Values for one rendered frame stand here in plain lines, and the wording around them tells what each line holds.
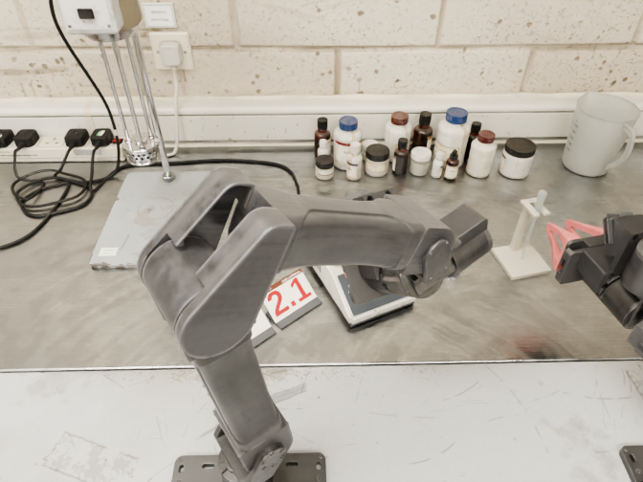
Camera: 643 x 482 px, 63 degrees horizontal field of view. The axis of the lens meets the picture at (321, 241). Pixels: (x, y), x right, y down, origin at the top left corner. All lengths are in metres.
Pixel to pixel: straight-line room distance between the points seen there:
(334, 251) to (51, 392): 0.57
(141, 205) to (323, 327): 0.49
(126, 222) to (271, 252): 0.77
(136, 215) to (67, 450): 0.49
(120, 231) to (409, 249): 0.71
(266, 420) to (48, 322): 0.52
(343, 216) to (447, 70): 0.89
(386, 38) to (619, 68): 0.56
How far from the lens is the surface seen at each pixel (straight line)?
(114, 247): 1.07
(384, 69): 1.27
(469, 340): 0.90
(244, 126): 1.29
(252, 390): 0.53
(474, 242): 0.64
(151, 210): 1.14
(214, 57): 1.27
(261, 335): 0.87
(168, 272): 0.41
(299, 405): 0.80
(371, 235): 0.48
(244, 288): 0.39
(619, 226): 0.80
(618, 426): 0.89
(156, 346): 0.90
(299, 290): 0.91
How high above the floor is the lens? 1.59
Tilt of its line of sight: 42 degrees down
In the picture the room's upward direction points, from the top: straight up
